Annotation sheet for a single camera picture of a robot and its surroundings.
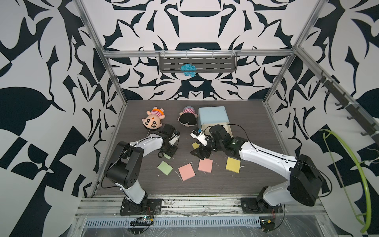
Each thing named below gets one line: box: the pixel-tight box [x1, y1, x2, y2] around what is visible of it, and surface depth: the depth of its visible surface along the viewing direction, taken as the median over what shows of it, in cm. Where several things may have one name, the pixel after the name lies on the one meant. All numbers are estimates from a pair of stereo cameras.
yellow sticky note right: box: [225, 157, 241, 174], surface depth 89 cm
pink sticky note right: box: [197, 158, 214, 173], surface depth 89 cm
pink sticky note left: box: [177, 162, 196, 182], surface depth 87 cm
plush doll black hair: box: [177, 106, 198, 127], surface depth 103 cm
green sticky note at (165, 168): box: [156, 160, 174, 176], surface depth 89 cm
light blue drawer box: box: [197, 106, 233, 138], surface depth 93 cm
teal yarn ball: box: [180, 63, 197, 78], surface depth 93 cm
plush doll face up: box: [141, 106, 166, 130], surface depth 101 cm
